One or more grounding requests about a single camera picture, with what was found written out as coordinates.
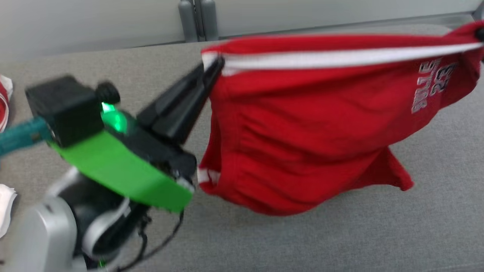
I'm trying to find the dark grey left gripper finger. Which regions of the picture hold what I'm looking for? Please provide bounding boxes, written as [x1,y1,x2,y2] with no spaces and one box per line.
[137,64,208,127]
[151,57,225,146]

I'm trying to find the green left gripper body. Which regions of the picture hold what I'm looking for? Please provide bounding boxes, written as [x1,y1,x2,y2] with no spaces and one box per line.
[49,102,198,213]

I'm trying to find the red shorts with white stripe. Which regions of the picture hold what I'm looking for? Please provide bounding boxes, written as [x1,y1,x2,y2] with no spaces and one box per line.
[197,21,484,216]

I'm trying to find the red and white jersey shirt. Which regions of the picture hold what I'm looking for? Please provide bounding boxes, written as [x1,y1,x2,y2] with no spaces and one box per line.
[0,74,17,238]

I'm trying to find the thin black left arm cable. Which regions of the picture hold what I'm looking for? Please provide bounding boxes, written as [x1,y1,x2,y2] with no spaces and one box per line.
[113,210,186,272]

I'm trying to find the teal left camera cable plug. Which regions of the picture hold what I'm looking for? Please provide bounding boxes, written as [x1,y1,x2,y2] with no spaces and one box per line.
[0,116,53,156]

